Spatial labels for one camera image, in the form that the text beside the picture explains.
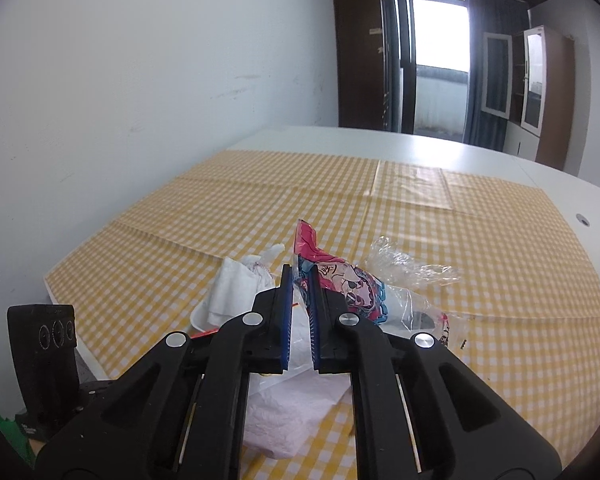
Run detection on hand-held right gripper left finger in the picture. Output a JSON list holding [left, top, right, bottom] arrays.
[[34, 264, 295, 480]]

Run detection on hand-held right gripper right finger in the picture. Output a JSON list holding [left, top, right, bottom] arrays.
[[307, 266, 564, 480]]

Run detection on pink printed snack wrapper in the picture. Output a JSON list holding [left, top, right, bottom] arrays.
[[291, 219, 392, 328]]

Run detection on white tissue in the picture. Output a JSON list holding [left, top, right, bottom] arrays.
[[207, 243, 287, 329]]

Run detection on clear plastic wrapper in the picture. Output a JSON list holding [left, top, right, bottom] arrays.
[[364, 235, 462, 352]]

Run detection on green cloth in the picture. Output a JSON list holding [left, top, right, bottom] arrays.
[[0, 404, 37, 467]]

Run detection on white paper napkin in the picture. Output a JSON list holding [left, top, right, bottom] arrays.
[[242, 367, 354, 461]]

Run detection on yellow checked tablecloth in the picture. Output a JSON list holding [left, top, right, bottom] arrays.
[[44, 149, 600, 480]]

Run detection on clear plastic sheet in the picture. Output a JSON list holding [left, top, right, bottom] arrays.
[[371, 160, 454, 209]]

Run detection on white table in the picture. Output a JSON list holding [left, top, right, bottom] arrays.
[[44, 125, 600, 480]]

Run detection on dark brown wardrobe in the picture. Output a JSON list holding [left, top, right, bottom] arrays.
[[333, 0, 397, 130]]

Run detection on glass balcony door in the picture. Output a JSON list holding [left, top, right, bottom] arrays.
[[394, 0, 472, 142]]

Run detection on brown cabinet with glass doors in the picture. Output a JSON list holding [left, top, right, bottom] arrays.
[[481, 24, 577, 172]]

